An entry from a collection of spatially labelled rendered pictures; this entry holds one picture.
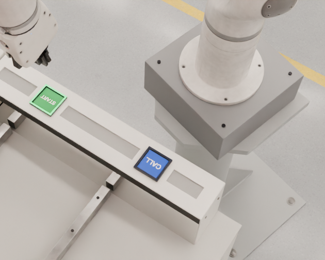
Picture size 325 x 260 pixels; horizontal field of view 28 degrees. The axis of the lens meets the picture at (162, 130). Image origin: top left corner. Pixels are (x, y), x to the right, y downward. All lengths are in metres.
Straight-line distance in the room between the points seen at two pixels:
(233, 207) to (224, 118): 0.94
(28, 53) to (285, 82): 0.60
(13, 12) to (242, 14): 0.38
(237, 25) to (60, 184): 0.52
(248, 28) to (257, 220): 1.16
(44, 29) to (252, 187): 1.35
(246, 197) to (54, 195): 1.04
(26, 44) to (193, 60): 0.46
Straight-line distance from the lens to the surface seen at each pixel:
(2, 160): 1.47
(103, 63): 2.58
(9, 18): 1.03
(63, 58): 2.61
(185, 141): 1.47
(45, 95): 1.37
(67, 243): 1.34
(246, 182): 2.34
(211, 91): 1.41
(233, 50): 1.29
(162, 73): 1.43
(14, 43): 1.10
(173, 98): 1.44
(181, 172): 1.27
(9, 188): 1.44
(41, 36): 1.15
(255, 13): 1.10
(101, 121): 1.33
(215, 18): 1.24
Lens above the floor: 2.10
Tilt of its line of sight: 60 degrees down
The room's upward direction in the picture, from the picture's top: 5 degrees clockwise
